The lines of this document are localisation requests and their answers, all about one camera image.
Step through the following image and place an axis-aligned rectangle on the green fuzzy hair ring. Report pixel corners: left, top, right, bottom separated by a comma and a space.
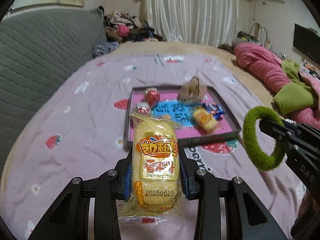
242, 106, 286, 172

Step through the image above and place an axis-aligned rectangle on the yellow rice cracker packet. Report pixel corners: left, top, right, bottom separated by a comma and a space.
118, 110, 182, 225
193, 107, 218, 133

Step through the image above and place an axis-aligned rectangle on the blue candy wrapper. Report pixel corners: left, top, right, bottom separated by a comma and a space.
202, 102, 225, 120

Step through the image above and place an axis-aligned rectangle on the beige mesh scrunchie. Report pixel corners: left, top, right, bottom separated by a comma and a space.
177, 76, 207, 104

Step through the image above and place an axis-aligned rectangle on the red white chocolate egg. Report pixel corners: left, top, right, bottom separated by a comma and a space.
144, 87, 160, 108

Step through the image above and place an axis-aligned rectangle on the green blanket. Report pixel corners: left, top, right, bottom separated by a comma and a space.
273, 60, 318, 115

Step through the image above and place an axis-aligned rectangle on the lilac strawberry print sheet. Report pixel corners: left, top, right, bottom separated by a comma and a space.
1, 55, 302, 239

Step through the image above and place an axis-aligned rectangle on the pink quilt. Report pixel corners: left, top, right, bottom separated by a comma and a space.
234, 43, 319, 129

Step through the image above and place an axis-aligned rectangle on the pink book tray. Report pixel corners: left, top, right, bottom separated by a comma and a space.
124, 84, 242, 151

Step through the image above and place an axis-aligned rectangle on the blue patterned cloth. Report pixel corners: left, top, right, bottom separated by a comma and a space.
92, 41, 119, 58

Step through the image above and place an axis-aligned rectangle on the white satin curtain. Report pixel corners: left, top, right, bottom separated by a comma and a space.
140, 0, 239, 47

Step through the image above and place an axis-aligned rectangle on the grey quilted headboard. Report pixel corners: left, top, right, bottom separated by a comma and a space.
1, 7, 106, 164

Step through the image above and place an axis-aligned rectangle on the pile of clothes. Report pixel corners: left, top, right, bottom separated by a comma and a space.
103, 11, 166, 44

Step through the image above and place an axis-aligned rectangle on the black wall television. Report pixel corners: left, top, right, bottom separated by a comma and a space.
293, 23, 320, 64

